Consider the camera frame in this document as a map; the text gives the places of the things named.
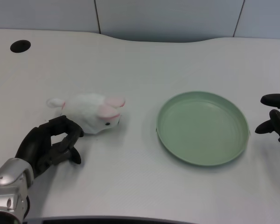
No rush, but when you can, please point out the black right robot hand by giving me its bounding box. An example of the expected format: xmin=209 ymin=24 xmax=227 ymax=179
xmin=254 ymin=93 xmax=280 ymax=150

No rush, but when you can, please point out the black table cable grommet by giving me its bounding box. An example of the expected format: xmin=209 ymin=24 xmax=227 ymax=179
xmin=10 ymin=40 xmax=31 ymax=53

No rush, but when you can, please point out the green round plate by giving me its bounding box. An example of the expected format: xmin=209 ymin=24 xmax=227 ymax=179
xmin=155 ymin=91 xmax=251 ymax=167

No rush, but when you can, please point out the white plush rabbit doll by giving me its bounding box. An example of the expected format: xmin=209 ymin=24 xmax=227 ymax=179
xmin=46 ymin=93 xmax=126 ymax=134

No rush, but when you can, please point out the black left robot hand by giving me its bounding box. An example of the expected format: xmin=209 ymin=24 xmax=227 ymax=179
xmin=14 ymin=115 xmax=84 ymax=180

